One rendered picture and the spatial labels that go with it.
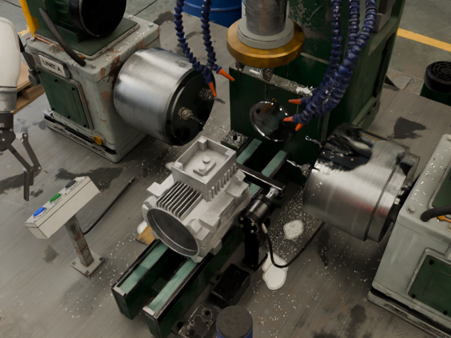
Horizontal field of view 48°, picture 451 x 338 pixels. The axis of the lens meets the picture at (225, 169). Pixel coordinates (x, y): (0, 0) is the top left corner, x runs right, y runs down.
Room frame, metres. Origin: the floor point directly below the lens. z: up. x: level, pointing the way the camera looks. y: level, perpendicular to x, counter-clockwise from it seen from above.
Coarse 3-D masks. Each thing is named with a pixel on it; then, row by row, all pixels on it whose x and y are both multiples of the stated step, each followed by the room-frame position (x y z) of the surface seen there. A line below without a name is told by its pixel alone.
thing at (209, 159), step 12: (204, 144) 0.85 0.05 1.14; (216, 144) 0.84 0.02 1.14; (192, 156) 0.83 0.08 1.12; (204, 156) 0.83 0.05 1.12; (216, 156) 0.83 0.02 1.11; (228, 156) 0.80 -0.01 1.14; (180, 168) 0.77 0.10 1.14; (192, 168) 0.79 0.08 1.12; (204, 168) 0.77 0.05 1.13; (216, 168) 0.79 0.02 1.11; (228, 168) 0.79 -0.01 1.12; (180, 180) 0.76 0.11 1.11; (192, 180) 0.74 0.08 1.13; (204, 180) 0.73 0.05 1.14; (216, 180) 0.75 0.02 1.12; (228, 180) 0.78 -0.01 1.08; (204, 192) 0.72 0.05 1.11; (216, 192) 0.74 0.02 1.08
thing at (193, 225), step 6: (234, 174) 0.79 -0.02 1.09; (240, 174) 0.79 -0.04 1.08; (240, 180) 0.78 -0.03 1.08; (150, 198) 0.73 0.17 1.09; (144, 204) 0.73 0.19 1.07; (150, 204) 0.71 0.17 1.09; (192, 222) 0.65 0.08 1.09; (198, 222) 0.66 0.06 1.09; (192, 228) 0.64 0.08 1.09; (198, 228) 0.65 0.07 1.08; (192, 258) 0.65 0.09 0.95; (198, 258) 0.64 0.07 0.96
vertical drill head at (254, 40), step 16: (256, 0) 0.97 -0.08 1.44; (272, 0) 0.96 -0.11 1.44; (256, 16) 0.97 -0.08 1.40; (272, 16) 0.96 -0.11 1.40; (240, 32) 0.99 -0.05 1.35; (256, 32) 0.97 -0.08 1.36; (272, 32) 0.96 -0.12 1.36; (288, 32) 0.97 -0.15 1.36; (240, 48) 0.95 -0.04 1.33; (256, 48) 0.95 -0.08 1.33; (272, 48) 0.94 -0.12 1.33; (288, 48) 0.94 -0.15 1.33; (240, 64) 0.98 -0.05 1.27; (256, 64) 0.92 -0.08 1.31; (272, 64) 0.92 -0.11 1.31; (288, 64) 1.02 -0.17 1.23; (240, 80) 0.99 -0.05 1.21
